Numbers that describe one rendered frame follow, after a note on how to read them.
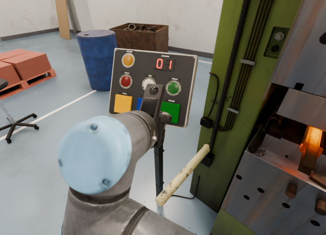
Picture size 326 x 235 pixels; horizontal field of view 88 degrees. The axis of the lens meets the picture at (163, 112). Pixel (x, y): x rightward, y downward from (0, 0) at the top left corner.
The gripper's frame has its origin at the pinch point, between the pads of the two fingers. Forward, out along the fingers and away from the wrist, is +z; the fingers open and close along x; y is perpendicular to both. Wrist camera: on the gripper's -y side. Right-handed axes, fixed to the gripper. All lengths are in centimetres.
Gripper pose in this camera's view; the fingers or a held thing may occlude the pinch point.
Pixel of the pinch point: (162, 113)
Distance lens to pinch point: 55.4
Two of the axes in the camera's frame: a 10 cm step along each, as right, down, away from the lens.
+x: 9.6, 1.7, -2.3
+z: 2.5, -0.9, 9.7
